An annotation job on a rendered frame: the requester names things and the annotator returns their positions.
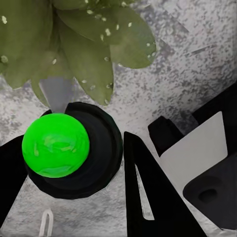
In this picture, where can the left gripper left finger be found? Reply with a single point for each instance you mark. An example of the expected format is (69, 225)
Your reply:
(12, 174)

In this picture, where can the pot plant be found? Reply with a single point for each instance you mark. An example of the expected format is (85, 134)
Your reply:
(83, 37)

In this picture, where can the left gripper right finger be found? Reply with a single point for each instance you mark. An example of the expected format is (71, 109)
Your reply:
(172, 216)

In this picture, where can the insectifuge atomizer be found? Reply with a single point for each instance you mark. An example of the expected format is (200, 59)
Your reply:
(74, 149)

